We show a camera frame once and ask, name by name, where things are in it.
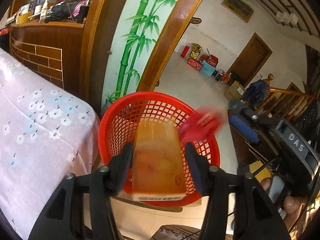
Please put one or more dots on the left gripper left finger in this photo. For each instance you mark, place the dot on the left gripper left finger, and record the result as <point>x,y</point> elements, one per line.
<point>80,206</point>

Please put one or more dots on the yellow container on sideboard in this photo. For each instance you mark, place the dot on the yellow container on sideboard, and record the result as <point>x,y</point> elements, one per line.
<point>23,18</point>

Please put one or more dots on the red plastic mesh basket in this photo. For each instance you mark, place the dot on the red plastic mesh basket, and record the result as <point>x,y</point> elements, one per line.
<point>120,122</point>

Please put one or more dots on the small framed landscape picture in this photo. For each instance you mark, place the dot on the small framed landscape picture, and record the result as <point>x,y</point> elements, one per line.
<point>240,8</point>

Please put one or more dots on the orange cardboard box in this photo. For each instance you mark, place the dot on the orange cardboard box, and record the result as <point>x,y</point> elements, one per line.
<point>157,166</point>

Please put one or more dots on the wooden sideboard cabinet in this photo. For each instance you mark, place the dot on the wooden sideboard cabinet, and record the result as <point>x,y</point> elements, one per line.
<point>52,50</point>

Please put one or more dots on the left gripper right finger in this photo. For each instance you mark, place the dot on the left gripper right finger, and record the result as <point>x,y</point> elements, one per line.
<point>255,216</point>

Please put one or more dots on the dark red foil wrapper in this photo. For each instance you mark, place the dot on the dark red foil wrapper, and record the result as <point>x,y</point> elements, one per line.
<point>203,122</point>

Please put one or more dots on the brown wooden door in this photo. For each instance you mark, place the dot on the brown wooden door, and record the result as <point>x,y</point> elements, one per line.
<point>250,60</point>

